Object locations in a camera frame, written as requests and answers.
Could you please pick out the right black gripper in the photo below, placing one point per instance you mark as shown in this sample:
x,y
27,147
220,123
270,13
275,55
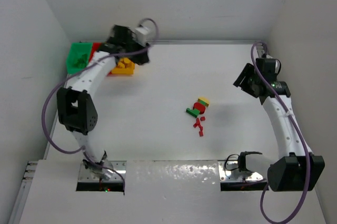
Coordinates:
x,y
244,77

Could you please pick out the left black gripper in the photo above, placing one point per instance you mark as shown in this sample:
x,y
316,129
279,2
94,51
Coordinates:
x,y
139,56

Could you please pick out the yellow butterfly round lego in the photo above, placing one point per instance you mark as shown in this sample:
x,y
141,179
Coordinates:
x,y
127,62

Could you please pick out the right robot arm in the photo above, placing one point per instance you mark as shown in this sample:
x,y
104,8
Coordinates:
x,y
296,161

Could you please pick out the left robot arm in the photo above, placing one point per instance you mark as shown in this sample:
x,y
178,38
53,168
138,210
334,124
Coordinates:
x,y
76,109

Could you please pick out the yellow plastic bin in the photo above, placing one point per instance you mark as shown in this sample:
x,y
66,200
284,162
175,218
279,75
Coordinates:
x,y
125,71

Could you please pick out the red plastic bin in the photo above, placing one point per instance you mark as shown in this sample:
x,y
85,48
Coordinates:
x,y
102,59

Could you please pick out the pale yellow curved lego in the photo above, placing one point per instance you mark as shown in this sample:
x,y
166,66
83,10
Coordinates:
x,y
204,99

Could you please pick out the green plastic bin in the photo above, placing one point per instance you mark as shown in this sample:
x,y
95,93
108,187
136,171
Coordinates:
x,y
77,49

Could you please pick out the red round lego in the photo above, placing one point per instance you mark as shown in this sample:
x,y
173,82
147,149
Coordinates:
x,y
200,107

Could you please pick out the green L-shaped lego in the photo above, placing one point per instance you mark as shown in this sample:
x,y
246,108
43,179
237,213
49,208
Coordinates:
x,y
193,112

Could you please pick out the small red lego piece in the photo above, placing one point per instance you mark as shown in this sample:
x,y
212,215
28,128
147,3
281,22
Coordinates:
x,y
201,134

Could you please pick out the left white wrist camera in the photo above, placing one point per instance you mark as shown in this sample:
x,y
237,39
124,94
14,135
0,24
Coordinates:
x,y
142,34

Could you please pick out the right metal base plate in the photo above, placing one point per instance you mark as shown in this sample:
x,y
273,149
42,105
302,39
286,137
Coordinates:
x,y
231,174

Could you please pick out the metal base plate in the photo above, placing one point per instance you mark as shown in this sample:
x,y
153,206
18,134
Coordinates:
x,y
91,173
231,174

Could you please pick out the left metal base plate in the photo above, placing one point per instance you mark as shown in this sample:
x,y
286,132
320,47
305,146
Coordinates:
x,y
91,173

